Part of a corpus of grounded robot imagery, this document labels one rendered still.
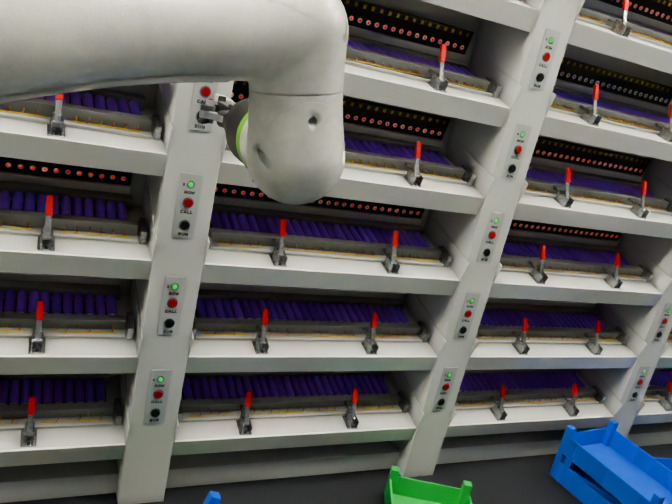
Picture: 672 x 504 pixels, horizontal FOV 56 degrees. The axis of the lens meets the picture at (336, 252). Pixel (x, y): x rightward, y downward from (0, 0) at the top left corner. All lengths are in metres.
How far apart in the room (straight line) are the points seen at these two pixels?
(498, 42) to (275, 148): 0.95
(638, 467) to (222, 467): 1.16
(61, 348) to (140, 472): 0.33
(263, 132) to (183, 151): 0.51
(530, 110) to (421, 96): 0.28
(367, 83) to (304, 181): 0.61
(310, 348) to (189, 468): 0.38
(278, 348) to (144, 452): 0.35
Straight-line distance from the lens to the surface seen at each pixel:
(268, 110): 0.66
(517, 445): 1.99
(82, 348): 1.31
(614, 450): 2.09
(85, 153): 1.16
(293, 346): 1.42
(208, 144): 1.17
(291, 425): 1.52
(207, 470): 1.55
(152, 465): 1.45
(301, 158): 0.66
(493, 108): 1.42
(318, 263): 1.34
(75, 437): 1.41
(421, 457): 1.73
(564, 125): 1.55
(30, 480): 1.49
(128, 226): 1.26
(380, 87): 1.27
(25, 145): 1.15
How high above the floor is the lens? 0.98
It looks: 17 degrees down
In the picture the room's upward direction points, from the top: 13 degrees clockwise
